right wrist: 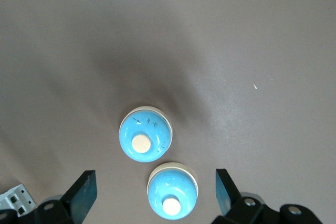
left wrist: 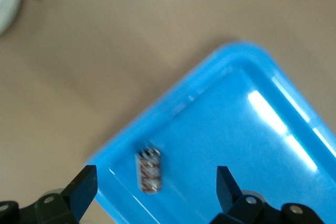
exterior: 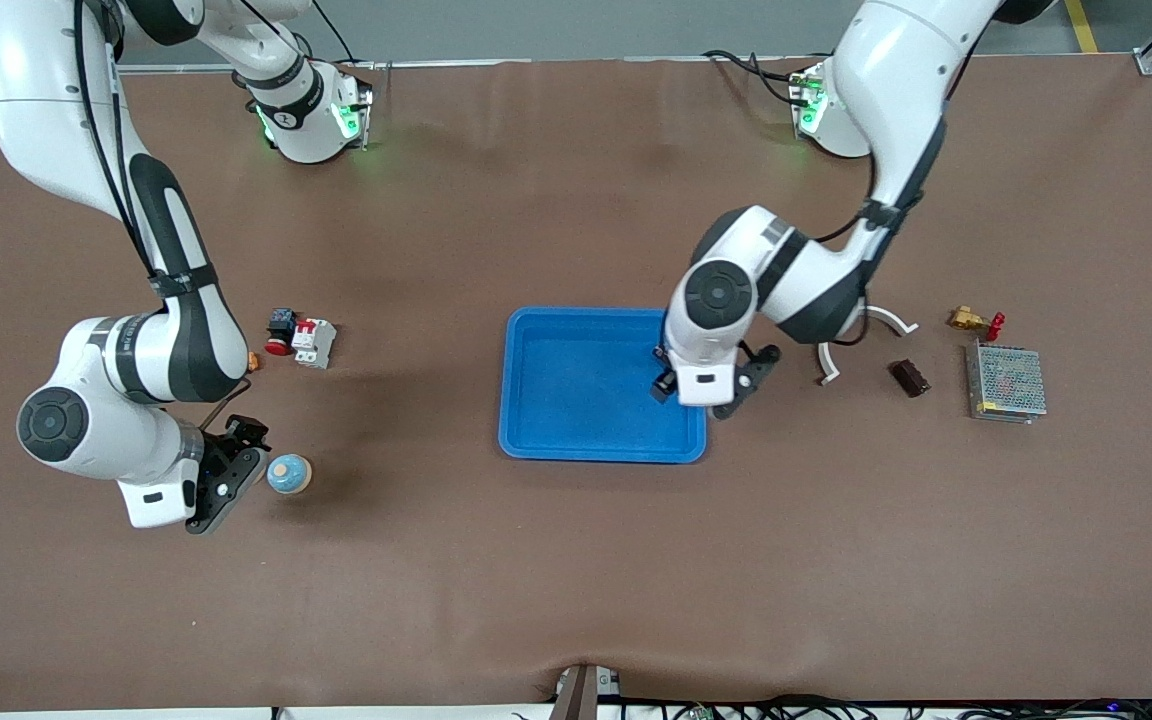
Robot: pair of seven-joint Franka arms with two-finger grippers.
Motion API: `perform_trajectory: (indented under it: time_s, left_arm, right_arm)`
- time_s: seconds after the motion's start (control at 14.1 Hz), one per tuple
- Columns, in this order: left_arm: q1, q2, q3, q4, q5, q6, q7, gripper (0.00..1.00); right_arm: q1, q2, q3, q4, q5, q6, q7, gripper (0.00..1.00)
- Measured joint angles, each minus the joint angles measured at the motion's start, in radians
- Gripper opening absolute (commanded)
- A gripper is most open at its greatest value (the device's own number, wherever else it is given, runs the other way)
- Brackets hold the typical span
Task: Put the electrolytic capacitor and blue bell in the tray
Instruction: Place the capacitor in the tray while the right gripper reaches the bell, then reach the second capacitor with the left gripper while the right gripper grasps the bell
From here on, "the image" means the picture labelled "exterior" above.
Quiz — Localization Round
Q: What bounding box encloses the black arm base cable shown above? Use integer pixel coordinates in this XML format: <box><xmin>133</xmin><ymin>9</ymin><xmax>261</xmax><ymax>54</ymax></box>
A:
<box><xmin>311</xmin><ymin>0</ymin><xmax>362</xmax><ymax>69</ymax></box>
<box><xmin>702</xmin><ymin>48</ymin><xmax>822</xmax><ymax>109</ymax></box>

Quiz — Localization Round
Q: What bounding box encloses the blue plastic tray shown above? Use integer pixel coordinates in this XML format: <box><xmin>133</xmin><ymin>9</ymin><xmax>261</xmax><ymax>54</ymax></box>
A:
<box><xmin>498</xmin><ymin>306</ymin><xmax>708</xmax><ymax>465</ymax></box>

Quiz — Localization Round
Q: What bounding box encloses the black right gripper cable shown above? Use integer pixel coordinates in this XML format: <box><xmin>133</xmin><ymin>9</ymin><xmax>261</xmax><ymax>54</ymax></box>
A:
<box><xmin>74</xmin><ymin>0</ymin><xmax>257</xmax><ymax>433</ymax></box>

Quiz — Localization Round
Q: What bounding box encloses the white curved bracket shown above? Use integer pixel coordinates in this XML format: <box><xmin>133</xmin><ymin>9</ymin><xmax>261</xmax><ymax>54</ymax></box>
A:
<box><xmin>816</xmin><ymin>305</ymin><xmax>920</xmax><ymax>387</ymax></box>

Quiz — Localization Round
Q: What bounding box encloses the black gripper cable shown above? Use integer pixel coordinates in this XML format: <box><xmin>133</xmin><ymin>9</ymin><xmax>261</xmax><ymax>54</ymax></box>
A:
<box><xmin>814</xmin><ymin>40</ymin><xmax>982</xmax><ymax>346</ymax></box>
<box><xmin>74</xmin><ymin>0</ymin><xmax>257</xmax><ymax>433</ymax></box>

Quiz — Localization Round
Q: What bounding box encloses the brass valve red handle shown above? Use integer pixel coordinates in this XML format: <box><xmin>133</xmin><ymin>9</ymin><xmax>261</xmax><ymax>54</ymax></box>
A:
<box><xmin>947</xmin><ymin>305</ymin><xmax>1007</xmax><ymax>343</ymax></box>

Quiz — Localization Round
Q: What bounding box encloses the large dark electrolytic capacitor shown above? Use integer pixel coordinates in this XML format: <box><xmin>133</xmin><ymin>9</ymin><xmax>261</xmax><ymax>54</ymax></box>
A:
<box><xmin>890</xmin><ymin>358</ymin><xmax>933</xmax><ymax>400</ymax></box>

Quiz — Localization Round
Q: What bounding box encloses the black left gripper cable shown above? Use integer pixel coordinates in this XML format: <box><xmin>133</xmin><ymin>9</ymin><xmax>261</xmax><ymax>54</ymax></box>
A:
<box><xmin>814</xmin><ymin>40</ymin><xmax>982</xmax><ymax>346</ymax></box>

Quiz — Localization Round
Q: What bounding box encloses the red emergency stop switch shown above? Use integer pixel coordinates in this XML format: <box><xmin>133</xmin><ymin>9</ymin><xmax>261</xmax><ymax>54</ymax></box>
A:
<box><xmin>264</xmin><ymin>307</ymin><xmax>299</xmax><ymax>358</ymax></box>

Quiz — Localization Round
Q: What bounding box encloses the perforated metal power supply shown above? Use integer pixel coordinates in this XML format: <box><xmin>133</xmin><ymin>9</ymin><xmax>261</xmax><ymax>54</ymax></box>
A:
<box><xmin>964</xmin><ymin>340</ymin><xmax>1049</xmax><ymax>426</ymax></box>

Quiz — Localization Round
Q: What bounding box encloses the blue bell beige base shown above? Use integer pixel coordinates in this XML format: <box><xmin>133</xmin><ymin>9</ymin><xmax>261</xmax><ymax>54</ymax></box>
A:
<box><xmin>267</xmin><ymin>453</ymin><xmax>314</xmax><ymax>496</ymax></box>

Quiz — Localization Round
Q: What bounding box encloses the aluminium camera post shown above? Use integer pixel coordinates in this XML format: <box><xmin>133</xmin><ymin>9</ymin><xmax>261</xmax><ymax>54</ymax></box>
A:
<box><xmin>548</xmin><ymin>662</ymin><xmax>605</xmax><ymax>720</ymax></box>

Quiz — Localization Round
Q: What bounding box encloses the yellow floor tape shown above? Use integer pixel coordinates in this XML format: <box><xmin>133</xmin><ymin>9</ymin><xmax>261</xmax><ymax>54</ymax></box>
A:
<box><xmin>1064</xmin><ymin>0</ymin><xmax>1102</xmax><ymax>53</ymax></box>

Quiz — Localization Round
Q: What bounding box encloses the brown table mat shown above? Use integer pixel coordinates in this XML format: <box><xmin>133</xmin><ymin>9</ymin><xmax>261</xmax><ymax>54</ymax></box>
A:
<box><xmin>0</xmin><ymin>55</ymin><xmax>1152</xmax><ymax>713</ymax></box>

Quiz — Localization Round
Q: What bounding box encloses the white red circuit breaker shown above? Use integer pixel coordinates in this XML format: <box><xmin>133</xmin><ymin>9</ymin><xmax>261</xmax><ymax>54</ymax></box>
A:
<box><xmin>291</xmin><ymin>317</ymin><xmax>338</xmax><ymax>371</ymax></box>

